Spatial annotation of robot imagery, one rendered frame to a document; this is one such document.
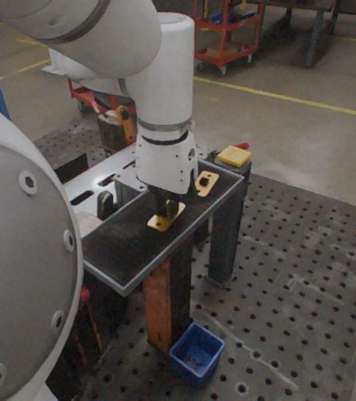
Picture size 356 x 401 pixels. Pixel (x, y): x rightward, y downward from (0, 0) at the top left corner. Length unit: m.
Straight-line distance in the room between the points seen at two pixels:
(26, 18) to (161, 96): 0.27
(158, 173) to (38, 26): 0.37
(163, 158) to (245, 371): 0.64
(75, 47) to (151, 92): 0.22
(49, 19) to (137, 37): 0.10
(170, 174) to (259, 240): 0.78
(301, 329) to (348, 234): 0.46
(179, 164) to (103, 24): 0.31
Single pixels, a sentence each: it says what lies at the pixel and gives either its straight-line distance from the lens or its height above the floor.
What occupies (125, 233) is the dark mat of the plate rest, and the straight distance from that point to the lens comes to 0.64.
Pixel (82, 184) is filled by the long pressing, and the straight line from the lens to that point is 1.05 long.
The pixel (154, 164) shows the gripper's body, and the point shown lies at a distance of 0.58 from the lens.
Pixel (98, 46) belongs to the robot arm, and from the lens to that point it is 0.30.
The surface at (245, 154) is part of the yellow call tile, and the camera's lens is 0.86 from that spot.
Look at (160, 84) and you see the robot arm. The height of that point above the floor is 1.43.
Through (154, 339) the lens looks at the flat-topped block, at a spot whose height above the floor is 0.74.
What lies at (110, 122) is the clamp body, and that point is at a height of 1.06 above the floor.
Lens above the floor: 1.61
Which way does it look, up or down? 40 degrees down
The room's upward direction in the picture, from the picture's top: straight up
